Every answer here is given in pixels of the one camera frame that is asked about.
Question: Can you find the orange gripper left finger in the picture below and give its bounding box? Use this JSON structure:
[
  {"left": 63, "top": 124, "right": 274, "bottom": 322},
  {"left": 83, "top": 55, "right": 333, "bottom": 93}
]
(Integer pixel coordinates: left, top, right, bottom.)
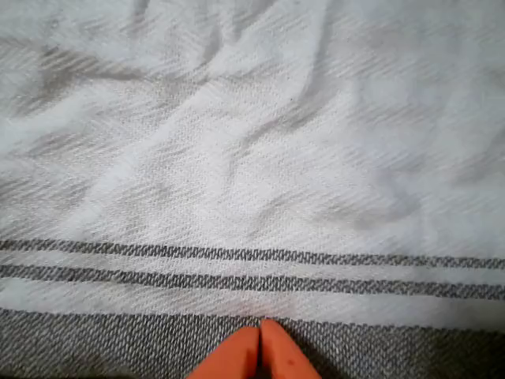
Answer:
[{"left": 187, "top": 326, "right": 261, "bottom": 379}]

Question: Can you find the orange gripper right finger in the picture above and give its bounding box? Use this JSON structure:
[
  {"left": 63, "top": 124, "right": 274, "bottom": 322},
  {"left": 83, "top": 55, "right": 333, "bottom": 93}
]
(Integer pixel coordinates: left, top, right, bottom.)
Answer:
[{"left": 258, "top": 318, "right": 323, "bottom": 379}]

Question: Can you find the white striped towel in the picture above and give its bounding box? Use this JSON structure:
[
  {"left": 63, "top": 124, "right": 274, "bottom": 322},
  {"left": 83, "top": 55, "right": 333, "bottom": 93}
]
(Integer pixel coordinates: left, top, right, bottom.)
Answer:
[{"left": 0, "top": 0, "right": 505, "bottom": 379}]

